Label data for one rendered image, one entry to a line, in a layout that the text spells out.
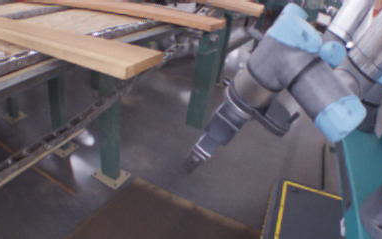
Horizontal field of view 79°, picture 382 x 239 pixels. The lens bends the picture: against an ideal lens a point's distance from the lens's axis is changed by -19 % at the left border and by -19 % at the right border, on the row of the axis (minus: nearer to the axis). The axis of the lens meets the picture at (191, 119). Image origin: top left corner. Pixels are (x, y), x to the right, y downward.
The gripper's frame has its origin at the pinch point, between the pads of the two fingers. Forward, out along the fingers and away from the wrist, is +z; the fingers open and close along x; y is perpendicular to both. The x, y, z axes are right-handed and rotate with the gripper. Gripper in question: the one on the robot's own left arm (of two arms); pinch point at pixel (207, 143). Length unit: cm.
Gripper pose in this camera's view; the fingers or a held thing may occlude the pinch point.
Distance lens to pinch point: 58.5
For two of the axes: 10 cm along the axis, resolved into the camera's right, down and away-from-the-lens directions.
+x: -4.8, 4.9, -7.3
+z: -4.3, 5.9, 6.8
